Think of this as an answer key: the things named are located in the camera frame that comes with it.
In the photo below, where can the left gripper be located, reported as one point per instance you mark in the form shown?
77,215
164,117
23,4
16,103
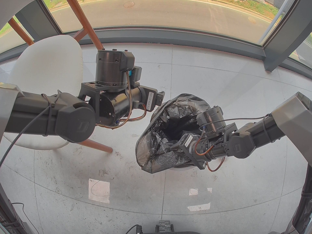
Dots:
121,106

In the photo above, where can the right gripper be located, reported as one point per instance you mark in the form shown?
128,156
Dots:
195,150

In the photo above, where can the black plastic bag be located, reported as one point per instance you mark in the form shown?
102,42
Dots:
156,142

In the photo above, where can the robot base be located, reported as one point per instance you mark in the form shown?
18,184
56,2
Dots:
168,228

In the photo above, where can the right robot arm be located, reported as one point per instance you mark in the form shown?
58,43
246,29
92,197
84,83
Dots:
256,135

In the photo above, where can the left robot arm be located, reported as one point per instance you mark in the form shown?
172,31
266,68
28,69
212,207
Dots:
73,121

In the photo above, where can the white trash bin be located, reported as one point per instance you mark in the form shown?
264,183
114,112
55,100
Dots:
181,169

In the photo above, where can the window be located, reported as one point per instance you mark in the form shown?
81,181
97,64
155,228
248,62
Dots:
170,13

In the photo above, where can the white cushioned wooden chair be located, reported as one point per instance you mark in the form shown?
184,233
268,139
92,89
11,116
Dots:
48,57

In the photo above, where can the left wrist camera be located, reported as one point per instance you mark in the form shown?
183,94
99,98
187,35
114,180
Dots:
137,73

